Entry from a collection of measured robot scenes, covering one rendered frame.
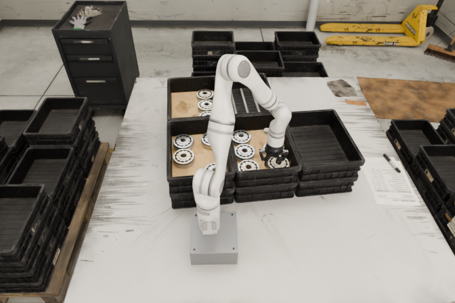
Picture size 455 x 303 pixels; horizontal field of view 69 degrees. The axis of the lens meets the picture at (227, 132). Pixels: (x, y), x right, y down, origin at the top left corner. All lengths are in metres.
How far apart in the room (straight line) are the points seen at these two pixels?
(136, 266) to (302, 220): 0.75
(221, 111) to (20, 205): 1.39
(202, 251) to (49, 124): 1.62
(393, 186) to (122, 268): 1.35
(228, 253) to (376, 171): 0.95
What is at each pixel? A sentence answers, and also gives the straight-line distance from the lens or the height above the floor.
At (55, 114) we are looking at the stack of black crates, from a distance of 2.72.
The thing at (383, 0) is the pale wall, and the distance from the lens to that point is 5.28.
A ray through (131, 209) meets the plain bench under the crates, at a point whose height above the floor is 0.70.
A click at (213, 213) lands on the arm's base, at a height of 0.94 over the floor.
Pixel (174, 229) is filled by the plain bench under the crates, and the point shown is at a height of 0.70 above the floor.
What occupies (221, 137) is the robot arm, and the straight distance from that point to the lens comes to 1.14.
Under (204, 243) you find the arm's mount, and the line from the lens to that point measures 1.42.
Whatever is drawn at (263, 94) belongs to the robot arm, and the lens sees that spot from 1.24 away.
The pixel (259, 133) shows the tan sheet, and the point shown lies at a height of 0.83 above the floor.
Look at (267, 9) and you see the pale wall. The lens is 4.88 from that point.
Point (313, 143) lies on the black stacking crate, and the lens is 1.80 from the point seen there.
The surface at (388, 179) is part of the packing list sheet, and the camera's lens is 1.94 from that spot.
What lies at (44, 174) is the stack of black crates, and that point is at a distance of 2.45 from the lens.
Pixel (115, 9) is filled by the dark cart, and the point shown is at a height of 0.86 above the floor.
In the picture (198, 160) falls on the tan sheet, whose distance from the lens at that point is 1.65.
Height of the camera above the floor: 2.03
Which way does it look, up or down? 42 degrees down
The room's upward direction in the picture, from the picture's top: 1 degrees clockwise
